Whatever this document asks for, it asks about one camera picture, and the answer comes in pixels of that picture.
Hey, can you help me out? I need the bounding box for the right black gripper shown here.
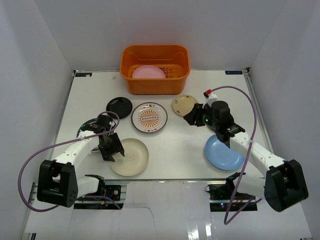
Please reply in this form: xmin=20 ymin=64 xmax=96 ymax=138
xmin=183 ymin=103 xmax=220 ymax=130

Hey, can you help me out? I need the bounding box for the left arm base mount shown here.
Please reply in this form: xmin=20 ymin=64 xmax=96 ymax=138
xmin=77 ymin=184 xmax=122 ymax=204

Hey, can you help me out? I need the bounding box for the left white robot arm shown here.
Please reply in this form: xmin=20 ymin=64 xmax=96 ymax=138
xmin=36 ymin=114 xmax=125 ymax=208

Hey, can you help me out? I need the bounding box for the right blue table label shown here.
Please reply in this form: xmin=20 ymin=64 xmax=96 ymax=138
xmin=225 ymin=70 xmax=243 ymax=75

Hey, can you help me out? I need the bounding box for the pink plate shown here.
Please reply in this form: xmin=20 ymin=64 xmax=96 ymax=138
xmin=132 ymin=65 xmax=166 ymax=79

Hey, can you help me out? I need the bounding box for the sunburst pattern plate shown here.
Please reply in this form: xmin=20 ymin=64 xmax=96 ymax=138
xmin=131 ymin=102 xmax=168 ymax=134

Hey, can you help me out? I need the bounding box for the blue plate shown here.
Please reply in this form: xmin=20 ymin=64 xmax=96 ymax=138
xmin=204 ymin=134 xmax=245 ymax=171

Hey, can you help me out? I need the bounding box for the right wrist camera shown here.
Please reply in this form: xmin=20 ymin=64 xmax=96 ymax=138
xmin=203 ymin=89 xmax=218 ymax=107

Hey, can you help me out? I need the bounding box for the left blue table label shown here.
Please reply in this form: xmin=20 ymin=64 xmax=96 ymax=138
xmin=74 ymin=72 xmax=92 ymax=78

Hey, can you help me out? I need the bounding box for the black plate left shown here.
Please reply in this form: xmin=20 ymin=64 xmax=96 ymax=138
xmin=106 ymin=97 xmax=133 ymax=120

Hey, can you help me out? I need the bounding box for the orange plastic bin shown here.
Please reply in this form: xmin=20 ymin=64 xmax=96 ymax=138
xmin=119 ymin=44 xmax=191 ymax=95

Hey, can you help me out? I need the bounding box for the blue table label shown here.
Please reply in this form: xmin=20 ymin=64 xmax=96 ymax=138
xmin=74 ymin=72 xmax=92 ymax=78
xmin=225 ymin=70 xmax=243 ymax=75

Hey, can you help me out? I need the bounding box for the beige small plate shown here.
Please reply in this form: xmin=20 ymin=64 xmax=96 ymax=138
xmin=171 ymin=94 xmax=198 ymax=117

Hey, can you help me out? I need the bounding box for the cream plate with bear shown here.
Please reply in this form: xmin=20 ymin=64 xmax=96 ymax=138
xmin=110 ymin=138 xmax=149 ymax=177

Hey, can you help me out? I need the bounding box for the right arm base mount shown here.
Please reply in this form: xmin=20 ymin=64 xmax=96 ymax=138
xmin=204 ymin=184 xmax=252 ymax=213

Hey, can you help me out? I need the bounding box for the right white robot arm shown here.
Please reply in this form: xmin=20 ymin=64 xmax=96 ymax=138
xmin=184 ymin=100 xmax=309 ymax=212

